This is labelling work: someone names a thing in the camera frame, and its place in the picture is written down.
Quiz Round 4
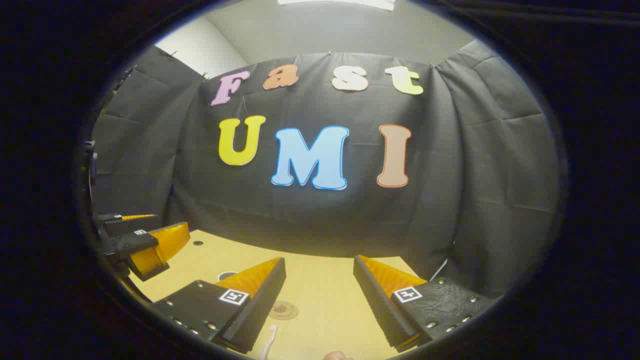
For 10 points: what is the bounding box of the black backdrop cloth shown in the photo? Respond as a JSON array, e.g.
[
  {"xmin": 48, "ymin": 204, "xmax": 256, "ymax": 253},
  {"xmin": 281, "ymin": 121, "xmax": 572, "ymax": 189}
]
[{"xmin": 90, "ymin": 40, "xmax": 561, "ymax": 301}]

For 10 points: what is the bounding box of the ceiling light panel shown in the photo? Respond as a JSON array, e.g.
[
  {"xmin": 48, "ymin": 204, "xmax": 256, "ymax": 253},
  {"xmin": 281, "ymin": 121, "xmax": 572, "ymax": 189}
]
[{"xmin": 277, "ymin": 0, "xmax": 396, "ymax": 12}]

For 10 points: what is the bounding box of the wooden desktop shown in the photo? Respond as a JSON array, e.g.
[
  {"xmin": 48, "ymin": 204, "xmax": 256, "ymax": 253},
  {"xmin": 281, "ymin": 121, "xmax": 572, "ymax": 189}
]
[{"xmin": 129, "ymin": 229, "xmax": 431, "ymax": 360}]

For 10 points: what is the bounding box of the round cork coaster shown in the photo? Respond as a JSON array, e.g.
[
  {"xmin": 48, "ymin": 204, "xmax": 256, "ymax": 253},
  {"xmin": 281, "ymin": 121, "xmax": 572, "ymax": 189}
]
[{"xmin": 268, "ymin": 300, "xmax": 300, "ymax": 321}]

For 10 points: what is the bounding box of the white toothbrush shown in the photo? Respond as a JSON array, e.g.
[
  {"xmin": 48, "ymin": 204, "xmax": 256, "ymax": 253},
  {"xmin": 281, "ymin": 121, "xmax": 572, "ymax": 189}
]
[{"xmin": 260, "ymin": 325, "xmax": 279, "ymax": 360}]

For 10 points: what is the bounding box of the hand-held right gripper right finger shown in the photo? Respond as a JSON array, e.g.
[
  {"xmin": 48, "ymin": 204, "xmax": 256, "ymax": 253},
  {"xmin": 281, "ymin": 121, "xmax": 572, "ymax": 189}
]
[{"xmin": 353, "ymin": 254, "xmax": 497, "ymax": 353}]

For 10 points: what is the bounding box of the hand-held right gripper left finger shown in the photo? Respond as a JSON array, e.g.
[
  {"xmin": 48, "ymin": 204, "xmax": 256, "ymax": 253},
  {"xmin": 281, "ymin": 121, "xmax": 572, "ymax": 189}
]
[{"xmin": 150, "ymin": 257, "xmax": 287, "ymax": 354}]

